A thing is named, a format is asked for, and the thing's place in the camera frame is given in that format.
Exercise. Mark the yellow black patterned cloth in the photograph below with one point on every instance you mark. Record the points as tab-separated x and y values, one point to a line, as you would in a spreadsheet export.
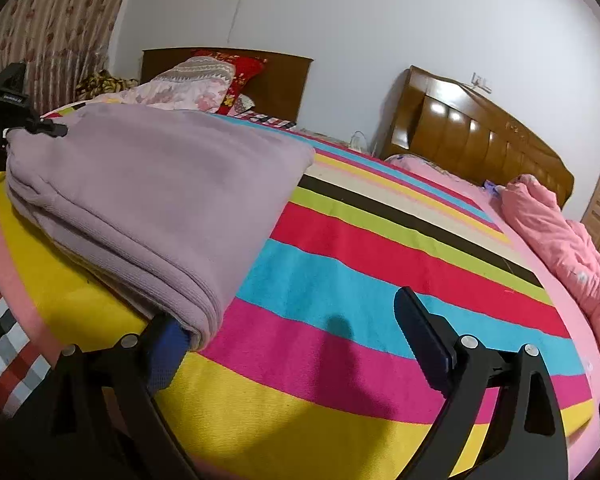
100	85

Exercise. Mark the grey zigzag pillow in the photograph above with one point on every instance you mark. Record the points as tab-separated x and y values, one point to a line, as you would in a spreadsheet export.
200	72

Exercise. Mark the rainbow striped blanket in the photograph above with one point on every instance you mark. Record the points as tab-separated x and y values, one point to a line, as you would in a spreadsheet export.
330	260

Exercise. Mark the white clip holder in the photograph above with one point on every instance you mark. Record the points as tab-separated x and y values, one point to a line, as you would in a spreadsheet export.
480	84

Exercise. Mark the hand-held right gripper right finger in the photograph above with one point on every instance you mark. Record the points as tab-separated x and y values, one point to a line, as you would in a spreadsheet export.
425	340

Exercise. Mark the red embroidered pillow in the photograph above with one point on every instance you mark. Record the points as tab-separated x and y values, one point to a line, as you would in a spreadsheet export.
247	72

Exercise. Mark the glossy brown wooden headboard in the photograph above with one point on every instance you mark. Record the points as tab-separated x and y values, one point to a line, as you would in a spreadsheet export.
480	145

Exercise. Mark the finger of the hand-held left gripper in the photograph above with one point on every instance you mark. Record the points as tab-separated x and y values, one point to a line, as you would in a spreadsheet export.
50	129

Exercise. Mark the dark wooden headboard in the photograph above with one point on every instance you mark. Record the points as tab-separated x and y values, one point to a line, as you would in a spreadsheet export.
290	85

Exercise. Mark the brown floral curtain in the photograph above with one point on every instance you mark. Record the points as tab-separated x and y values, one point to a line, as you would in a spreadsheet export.
55	25

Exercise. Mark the plain pink quilt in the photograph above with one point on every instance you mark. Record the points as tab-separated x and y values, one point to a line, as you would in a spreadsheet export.
565	245

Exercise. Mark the pink floral quilt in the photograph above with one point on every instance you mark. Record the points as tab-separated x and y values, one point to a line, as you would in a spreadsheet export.
180	95

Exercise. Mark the pink bed sheet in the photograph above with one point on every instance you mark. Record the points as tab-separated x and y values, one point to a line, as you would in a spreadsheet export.
460	185

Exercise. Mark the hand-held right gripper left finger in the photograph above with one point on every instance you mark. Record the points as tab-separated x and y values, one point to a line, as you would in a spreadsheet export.
165	355

